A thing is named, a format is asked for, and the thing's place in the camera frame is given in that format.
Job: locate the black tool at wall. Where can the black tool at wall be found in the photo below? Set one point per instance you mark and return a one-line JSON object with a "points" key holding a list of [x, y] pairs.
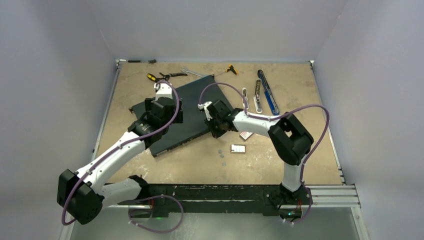
{"points": [[153, 61]]}

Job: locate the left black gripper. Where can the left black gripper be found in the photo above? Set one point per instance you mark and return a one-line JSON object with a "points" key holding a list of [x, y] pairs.
{"points": [[149, 103]]}

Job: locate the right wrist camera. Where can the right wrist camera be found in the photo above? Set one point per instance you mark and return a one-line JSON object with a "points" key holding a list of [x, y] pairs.
{"points": [[203, 107]]}

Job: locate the small yellow black screwdriver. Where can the small yellow black screwdriver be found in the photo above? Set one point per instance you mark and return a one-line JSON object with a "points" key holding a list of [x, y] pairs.
{"points": [[230, 68]]}

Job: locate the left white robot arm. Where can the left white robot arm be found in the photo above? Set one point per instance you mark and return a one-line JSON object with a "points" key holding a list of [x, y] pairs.
{"points": [[84, 193]]}

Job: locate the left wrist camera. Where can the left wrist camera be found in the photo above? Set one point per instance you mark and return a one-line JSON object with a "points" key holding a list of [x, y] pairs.
{"points": [[163, 90]]}

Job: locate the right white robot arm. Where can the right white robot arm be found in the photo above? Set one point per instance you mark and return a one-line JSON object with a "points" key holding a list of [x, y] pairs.
{"points": [[289, 137]]}

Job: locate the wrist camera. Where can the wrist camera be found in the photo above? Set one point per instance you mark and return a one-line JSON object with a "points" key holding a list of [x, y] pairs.
{"points": [[203, 107], [163, 90]]}

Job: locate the dark flat network switch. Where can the dark flat network switch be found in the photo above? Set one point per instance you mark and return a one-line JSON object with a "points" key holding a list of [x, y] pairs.
{"points": [[193, 125]]}

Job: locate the black handled cutters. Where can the black handled cutters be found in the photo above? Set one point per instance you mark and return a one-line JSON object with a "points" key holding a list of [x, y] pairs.
{"points": [[166, 77]]}

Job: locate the blue stapler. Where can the blue stapler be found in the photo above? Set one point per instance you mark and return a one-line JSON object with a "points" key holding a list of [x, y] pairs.
{"points": [[268, 93]]}

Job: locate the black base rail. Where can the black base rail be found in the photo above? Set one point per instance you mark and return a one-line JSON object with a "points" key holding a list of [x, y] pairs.
{"points": [[266, 199]]}

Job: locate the red white staple box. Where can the red white staple box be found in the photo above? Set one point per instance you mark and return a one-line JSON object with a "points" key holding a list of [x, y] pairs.
{"points": [[245, 135]]}

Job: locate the silver wrench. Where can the silver wrench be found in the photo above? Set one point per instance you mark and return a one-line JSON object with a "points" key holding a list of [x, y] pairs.
{"points": [[186, 70]]}

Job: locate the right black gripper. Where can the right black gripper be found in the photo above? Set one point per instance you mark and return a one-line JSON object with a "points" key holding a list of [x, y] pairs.
{"points": [[216, 133]]}

